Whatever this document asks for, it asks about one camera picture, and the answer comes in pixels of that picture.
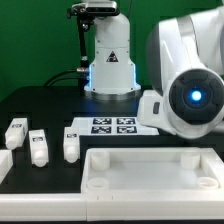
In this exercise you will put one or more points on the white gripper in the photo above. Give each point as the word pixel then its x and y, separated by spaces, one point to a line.
pixel 151 112

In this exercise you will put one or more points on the white front rail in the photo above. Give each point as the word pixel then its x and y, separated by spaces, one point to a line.
pixel 201 205

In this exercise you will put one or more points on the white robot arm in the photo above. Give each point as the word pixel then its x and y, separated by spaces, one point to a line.
pixel 185 59

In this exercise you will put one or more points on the white marker plate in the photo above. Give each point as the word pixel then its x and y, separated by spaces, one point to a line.
pixel 111 126

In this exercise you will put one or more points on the white desk top tray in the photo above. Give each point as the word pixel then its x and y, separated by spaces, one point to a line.
pixel 146 169

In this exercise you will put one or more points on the white left corner block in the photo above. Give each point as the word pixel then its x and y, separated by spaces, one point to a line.
pixel 6 162

